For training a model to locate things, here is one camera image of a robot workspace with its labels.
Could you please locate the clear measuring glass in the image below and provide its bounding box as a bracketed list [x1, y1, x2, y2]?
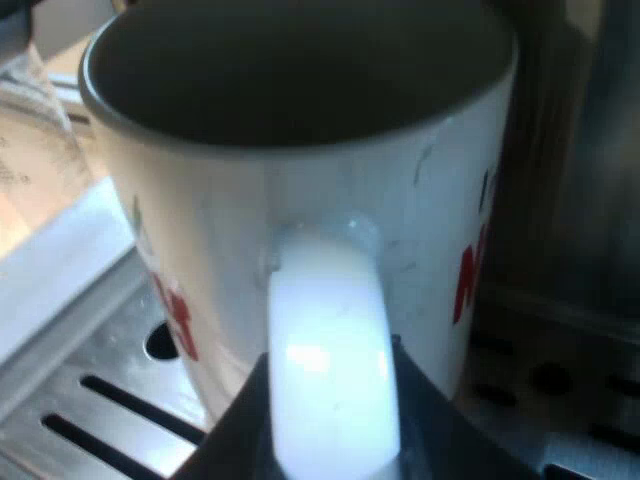
[0, 42, 94, 236]

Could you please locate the white mug with red print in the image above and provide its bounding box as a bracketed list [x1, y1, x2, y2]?
[78, 0, 521, 480]

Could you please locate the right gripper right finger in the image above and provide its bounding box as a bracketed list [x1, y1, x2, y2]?
[389, 333, 542, 480]

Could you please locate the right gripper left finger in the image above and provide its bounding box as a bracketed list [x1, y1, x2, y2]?
[175, 352, 287, 480]

